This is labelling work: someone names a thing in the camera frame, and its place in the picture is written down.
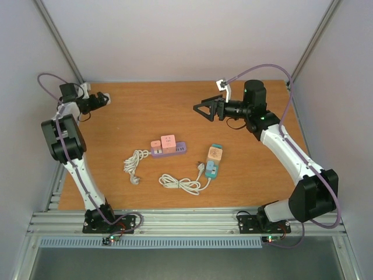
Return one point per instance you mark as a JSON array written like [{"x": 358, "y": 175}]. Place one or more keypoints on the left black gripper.
[{"x": 96, "y": 104}]

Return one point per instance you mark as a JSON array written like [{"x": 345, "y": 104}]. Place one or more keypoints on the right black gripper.
[{"x": 220, "y": 107}]

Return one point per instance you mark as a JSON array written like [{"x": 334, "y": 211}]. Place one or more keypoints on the white plug adapter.
[{"x": 107, "y": 95}]

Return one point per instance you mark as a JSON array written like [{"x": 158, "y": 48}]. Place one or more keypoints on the purple power strip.
[{"x": 179, "y": 149}]

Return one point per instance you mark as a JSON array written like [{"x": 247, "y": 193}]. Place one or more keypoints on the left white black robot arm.
[{"x": 67, "y": 146}]

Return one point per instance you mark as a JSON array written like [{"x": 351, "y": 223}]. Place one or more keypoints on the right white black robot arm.
[{"x": 315, "y": 190}]

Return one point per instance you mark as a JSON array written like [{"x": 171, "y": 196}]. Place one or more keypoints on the wooden cube plug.
[{"x": 214, "y": 154}]

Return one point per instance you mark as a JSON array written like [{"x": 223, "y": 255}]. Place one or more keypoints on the large pink cube plug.
[{"x": 168, "y": 144}]

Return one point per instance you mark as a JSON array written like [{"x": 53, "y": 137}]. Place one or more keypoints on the small blue plug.
[{"x": 211, "y": 167}]

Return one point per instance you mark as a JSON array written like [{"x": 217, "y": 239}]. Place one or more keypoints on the small pink plug adapter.
[{"x": 156, "y": 144}]

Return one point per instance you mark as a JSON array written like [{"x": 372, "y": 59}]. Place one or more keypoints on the teal power strip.
[{"x": 209, "y": 175}]

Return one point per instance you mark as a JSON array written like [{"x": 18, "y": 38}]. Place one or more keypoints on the left small circuit board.
[{"x": 110, "y": 240}]

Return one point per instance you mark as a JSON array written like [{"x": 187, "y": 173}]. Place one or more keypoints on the small circuit board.
[
  {"x": 271, "y": 239},
  {"x": 110, "y": 240}
]

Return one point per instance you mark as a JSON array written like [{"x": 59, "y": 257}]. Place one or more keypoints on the right small circuit board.
[{"x": 271, "y": 239}]

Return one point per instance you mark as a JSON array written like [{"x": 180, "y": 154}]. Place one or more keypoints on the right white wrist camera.
[{"x": 223, "y": 86}]

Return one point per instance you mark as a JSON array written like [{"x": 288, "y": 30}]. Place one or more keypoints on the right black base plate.
[{"x": 249, "y": 224}]

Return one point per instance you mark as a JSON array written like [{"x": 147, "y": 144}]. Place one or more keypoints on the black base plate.
[
  {"x": 249, "y": 224},
  {"x": 125, "y": 225}
]

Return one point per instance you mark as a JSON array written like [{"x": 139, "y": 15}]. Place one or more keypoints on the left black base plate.
[{"x": 125, "y": 225}]

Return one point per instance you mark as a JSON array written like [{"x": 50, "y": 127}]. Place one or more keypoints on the aluminium front rail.
[{"x": 174, "y": 222}]

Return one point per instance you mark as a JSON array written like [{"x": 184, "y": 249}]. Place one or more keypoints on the blue slotted cable duct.
[{"x": 152, "y": 242}]

